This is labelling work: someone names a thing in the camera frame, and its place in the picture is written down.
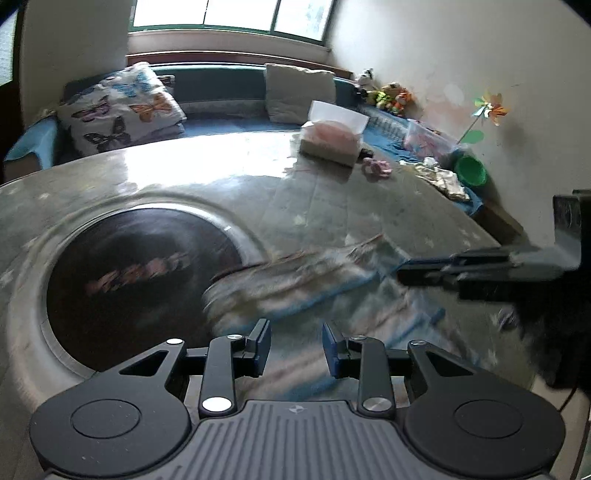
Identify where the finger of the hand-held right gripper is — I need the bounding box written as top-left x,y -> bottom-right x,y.
396,267 -> 570,305
402,247 -> 559,272

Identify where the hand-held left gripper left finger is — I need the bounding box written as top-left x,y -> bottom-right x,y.
119,318 -> 272,418

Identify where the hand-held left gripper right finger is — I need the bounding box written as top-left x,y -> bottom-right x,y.
322,320 -> 476,418

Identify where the blue striped grey sweater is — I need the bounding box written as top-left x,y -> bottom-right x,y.
203,233 -> 451,400

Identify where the green plastic bucket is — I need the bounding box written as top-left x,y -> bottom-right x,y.
454,155 -> 489,188

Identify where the white patterned cloth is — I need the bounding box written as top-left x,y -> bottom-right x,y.
399,157 -> 472,201

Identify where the clear plastic storage box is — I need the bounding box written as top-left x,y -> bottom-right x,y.
404,119 -> 462,160

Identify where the grey star quilted table cover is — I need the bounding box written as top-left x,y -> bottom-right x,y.
0,131 -> 555,416

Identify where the colourful pinwheel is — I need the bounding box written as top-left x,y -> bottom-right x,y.
457,92 -> 512,146

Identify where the small pink toy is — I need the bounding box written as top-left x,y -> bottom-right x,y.
361,157 -> 393,179

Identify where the orange plush toy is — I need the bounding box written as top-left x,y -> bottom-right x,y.
388,83 -> 414,116

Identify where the pink tissue pack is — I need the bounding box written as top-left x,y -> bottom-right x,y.
299,100 -> 370,168

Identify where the beige pillow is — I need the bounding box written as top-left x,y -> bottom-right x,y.
264,63 -> 336,125

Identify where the teal bench sofa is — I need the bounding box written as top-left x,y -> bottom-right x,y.
4,62 -> 483,213

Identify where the butterfly print pillow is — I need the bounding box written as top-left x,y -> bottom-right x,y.
56,62 -> 187,155

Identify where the light blue seat cushion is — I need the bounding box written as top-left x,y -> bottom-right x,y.
4,115 -> 61,172

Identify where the green framed window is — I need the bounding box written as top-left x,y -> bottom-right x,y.
129,0 -> 338,47

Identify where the dark door with frosted glass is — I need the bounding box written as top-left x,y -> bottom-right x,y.
0,7 -> 24,93

